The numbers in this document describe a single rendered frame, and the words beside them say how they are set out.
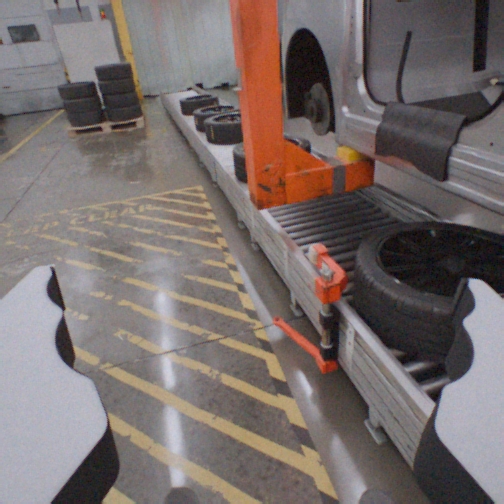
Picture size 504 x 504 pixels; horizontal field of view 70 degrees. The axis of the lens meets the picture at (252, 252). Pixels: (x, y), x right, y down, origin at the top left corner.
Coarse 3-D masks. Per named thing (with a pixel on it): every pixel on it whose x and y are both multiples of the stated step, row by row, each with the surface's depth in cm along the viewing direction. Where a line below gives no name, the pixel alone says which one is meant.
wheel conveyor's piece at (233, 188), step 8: (312, 152) 325; (320, 152) 311; (216, 160) 324; (216, 168) 333; (224, 168) 298; (232, 168) 338; (224, 176) 300; (232, 176) 316; (224, 184) 312; (232, 184) 279; (240, 184) 297; (224, 192) 321; (232, 192) 286; (240, 192) 258; (232, 200) 293; (240, 200) 263; (240, 208) 270; (240, 216) 277; (240, 224) 292
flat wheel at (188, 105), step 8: (192, 96) 622; (200, 96) 625; (208, 96) 621; (216, 96) 595; (184, 104) 586; (192, 104) 580; (200, 104) 579; (208, 104) 583; (216, 104) 595; (184, 112) 595; (192, 112) 587
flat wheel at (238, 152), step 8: (288, 136) 322; (296, 136) 320; (240, 144) 314; (296, 144) 309; (304, 144) 295; (232, 152) 300; (240, 152) 292; (240, 160) 289; (240, 168) 293; (240, 176) 298
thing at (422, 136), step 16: (384, 112) 158; (400, 112) 149; (416, 112) 141; (432, 112) 134; (448, 112) 128; (384, 128) 156; (400, 128) 148; (416, 128) 141; (432, 128) 133; (448, 128) 126; (384, 144) 158; (400, 144) 148; (416, 144) 139; (432, 144) 132; (448, 144) 126; (416, 160) 141; (432, 160) 133; (432, 176) 136
